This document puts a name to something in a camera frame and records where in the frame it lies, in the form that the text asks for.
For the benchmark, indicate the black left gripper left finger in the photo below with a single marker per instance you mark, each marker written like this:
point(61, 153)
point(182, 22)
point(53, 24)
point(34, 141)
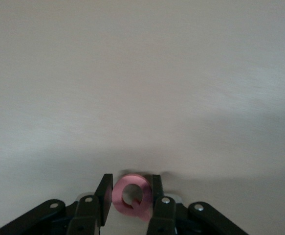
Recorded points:
point(88, 215)

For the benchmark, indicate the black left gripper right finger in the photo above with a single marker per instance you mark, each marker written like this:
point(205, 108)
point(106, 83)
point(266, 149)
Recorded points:
point(166, 218)

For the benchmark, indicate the pink foam letter Q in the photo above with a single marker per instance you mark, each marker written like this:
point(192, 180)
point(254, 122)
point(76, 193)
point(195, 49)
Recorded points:
point(119, 195)

